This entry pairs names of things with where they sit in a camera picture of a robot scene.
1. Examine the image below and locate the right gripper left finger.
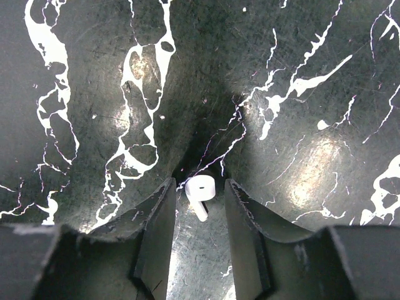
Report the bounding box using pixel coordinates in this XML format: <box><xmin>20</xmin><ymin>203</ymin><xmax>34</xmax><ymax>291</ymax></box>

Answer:
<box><xmin>1</xmin><ymin>178</ymin><xmax>176</xmax><ymax>299</ymax></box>

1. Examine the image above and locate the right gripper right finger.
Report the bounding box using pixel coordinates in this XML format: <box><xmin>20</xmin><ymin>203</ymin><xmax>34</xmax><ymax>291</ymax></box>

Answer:
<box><xmin>224</xmin><ymin>179</ymin><xmax>399</xmax><ymax>299</ymax></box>

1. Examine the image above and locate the white earbud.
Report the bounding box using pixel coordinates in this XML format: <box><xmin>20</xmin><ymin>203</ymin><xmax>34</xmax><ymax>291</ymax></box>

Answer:
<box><xmin>185</xmin><ymin>174</ymin><xmax>216</xmax><ymax>222</ymax></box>

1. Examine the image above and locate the black marble mat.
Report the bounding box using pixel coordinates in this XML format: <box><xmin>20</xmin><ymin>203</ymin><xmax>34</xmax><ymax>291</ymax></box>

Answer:
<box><xmin>1</xmin><ymin>1</ymin><xmax>399</xmax><ymax>299</ymax></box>

